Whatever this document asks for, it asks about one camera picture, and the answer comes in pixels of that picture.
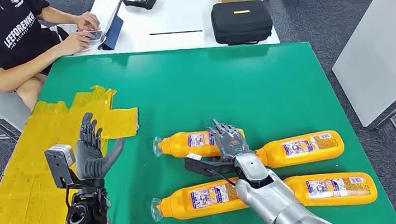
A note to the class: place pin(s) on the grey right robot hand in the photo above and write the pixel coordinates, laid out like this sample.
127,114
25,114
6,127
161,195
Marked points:
231,143

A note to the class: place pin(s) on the person's right hand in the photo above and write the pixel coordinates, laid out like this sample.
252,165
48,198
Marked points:
78,42

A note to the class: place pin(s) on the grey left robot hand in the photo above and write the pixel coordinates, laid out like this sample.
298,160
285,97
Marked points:
90,161

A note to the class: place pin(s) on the person's left hand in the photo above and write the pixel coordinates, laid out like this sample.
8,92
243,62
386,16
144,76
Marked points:
89,21

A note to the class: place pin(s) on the orange detergent bottle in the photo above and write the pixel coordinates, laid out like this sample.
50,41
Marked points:
299,149
179,145
333,189
182,202

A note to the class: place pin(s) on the person's right forearm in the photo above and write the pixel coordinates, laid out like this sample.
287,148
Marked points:
21,69

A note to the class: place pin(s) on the person's left forearm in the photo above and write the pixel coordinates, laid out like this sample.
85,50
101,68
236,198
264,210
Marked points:
58,15

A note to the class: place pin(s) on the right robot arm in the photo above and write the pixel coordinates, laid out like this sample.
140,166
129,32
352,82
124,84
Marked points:
275,203

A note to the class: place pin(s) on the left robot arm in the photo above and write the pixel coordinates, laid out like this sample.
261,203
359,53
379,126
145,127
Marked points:
83,221

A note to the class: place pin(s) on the smartphone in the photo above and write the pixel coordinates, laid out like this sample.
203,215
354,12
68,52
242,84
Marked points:
96,35

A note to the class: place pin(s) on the tablet with blue cover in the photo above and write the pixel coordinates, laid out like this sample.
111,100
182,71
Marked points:
114,33

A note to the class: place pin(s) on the green table mat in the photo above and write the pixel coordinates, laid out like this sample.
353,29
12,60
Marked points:
218,94

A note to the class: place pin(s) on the yellow plastic sheet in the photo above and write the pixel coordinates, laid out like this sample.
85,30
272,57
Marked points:
34,182

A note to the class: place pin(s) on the thin black strip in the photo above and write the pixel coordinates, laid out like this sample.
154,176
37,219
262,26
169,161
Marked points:
176,32

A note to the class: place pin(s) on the black carrying case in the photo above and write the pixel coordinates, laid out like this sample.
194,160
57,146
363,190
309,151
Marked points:
242,22

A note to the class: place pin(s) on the white side table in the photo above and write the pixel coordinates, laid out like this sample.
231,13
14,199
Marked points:
381,49

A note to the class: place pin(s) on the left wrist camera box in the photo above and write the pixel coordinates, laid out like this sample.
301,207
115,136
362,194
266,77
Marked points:
58,162

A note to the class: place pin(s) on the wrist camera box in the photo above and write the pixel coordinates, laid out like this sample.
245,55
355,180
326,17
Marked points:
58,162
204,164

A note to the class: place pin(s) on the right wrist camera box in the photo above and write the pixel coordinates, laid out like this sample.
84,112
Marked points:
204,164

